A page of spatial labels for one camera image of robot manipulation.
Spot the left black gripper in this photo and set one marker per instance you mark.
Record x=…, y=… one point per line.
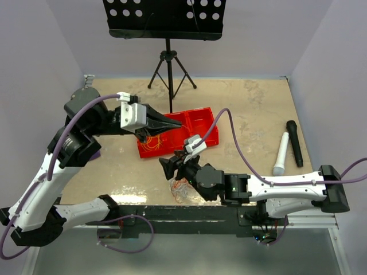
x=156, y=123

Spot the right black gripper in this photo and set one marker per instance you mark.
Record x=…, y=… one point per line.
x=174, y=162

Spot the red three-compartment bin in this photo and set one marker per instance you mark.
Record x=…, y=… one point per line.
x=194, y=122

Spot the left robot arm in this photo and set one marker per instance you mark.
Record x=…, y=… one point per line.
x=36, y=220

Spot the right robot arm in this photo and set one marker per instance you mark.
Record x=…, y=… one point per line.
x=280, y=195

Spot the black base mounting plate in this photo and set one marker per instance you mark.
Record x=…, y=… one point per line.
x=205, y=220

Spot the purple metronome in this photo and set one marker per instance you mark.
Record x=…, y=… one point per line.
x=95, y=155

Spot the white microphone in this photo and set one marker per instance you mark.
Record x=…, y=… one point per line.
x=279, y=166

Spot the black music stand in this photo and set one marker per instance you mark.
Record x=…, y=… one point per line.
x=167, y=20

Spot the black microphone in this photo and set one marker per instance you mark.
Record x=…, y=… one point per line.
x=291, y=127

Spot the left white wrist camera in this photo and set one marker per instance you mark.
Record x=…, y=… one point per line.
x=133, y=114

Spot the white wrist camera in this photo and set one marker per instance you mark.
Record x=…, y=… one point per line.
x=133, y=114
x=193, y=146

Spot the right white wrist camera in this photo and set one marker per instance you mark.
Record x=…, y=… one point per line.
x=193, y=146

